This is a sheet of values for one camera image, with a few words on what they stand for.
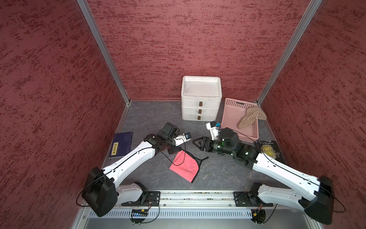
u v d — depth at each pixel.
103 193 0.39
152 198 0.74
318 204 0.38
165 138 0.60
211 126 0.66
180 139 0.70
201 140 0.63
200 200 0.75
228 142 0.53
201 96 0.90
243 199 0.74
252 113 1.02
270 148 0.92
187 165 0.85
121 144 0.95
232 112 1.12
